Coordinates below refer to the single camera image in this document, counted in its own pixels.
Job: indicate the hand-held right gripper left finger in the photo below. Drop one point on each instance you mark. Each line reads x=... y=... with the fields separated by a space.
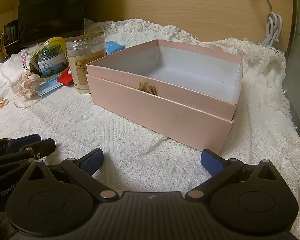
x=91 y=161

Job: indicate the pink and white tube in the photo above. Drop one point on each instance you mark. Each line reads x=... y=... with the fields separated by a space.
x=25 y=61

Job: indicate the blue packet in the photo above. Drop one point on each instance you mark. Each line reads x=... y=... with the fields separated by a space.
x=113 y=47

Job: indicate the pink cardboard box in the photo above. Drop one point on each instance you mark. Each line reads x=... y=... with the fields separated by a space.
x=165 y=115

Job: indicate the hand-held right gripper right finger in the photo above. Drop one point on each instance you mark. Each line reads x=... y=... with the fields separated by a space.
x=212 y=163

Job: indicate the black computer monitor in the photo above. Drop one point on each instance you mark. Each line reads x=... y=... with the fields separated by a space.
x=52 y=12

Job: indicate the red and white packet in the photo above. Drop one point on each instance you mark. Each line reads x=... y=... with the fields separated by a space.
x=65 y=78

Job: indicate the clear packet of cotton swabs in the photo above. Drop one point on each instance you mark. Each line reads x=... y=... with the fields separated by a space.
x=36 y=55

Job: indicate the blue face mask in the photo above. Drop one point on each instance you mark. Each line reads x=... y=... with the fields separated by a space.
x=48 y=87

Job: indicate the clear jar with beige powder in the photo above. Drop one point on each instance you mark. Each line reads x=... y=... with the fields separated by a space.
x=82 y=65

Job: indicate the black cup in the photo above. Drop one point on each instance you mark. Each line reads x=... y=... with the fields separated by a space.
x=11 y=36

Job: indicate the white knitted blanket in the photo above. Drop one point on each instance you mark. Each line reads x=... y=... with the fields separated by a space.
x=90 y=130

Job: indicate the beige crumpled paper bow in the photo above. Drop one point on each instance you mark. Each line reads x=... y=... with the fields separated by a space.
x=147 y=88

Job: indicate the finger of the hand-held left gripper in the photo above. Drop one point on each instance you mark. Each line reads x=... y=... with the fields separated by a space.
x=41 y=147
x=22 y=141

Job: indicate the white elastic loop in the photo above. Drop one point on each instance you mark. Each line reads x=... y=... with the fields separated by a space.
x=20 y=105

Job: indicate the yellow packet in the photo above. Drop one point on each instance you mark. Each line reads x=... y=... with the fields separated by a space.
x=56 y=41

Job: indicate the green lid jar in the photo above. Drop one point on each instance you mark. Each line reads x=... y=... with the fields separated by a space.
x=52 y=65

